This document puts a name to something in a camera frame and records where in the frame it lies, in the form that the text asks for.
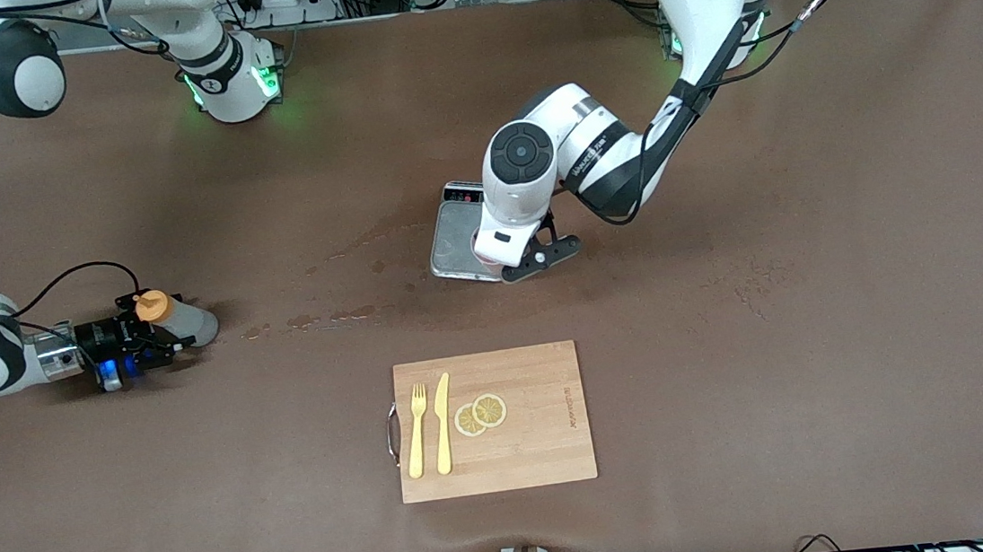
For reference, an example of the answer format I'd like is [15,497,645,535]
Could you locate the translucent squeeze bottle orange cap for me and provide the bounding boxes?
[134,284,221,354]

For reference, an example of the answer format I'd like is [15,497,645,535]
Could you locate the white power strip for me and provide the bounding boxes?
[235,0,341,31]

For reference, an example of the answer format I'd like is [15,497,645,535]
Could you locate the lemon slice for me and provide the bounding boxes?
[452,401,489,439]
[470,391,510,430]

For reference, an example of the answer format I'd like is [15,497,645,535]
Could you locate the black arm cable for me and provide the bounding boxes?
[0,0,193,322]
[577,0,891,231]

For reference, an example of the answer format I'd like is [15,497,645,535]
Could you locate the wooden cutting board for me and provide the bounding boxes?
[380,338,600,506]

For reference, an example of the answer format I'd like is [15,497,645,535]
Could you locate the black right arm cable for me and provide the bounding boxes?
[0,0,193,322]

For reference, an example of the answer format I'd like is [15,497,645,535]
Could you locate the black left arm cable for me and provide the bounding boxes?
[577,0,891,231]

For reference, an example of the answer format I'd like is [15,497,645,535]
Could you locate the pink cup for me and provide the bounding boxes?
[470,229,503,271]

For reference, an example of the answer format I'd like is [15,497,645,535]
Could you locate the silver kitchen scale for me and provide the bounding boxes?
[422,177,502,290]

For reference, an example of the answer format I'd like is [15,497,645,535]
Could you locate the yellow plastic fork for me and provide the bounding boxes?
[400,383,435,480]

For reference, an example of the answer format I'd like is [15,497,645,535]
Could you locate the yellow plastic knife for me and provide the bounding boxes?
[428,371,460,477]

